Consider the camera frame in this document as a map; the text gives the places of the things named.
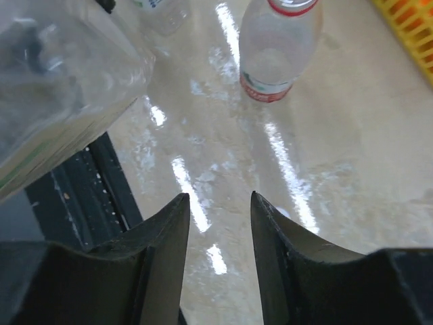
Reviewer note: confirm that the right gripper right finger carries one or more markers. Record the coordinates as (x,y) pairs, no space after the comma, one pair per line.
(304,279)

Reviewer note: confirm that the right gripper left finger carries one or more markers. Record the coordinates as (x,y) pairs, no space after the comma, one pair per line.
(135,278)

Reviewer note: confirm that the large clear square bottle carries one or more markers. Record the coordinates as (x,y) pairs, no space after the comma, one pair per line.
(69,69)

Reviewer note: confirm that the red label water bottle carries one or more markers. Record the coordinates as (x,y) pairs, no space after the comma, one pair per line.
(277,41)

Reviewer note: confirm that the blue label water bottle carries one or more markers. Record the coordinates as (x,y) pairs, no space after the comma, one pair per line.
(163,16)

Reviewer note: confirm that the yellow plastic basket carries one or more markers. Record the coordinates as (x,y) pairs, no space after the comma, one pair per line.
(411,23)

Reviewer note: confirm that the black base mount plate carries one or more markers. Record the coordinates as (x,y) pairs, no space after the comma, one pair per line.
(85,201)

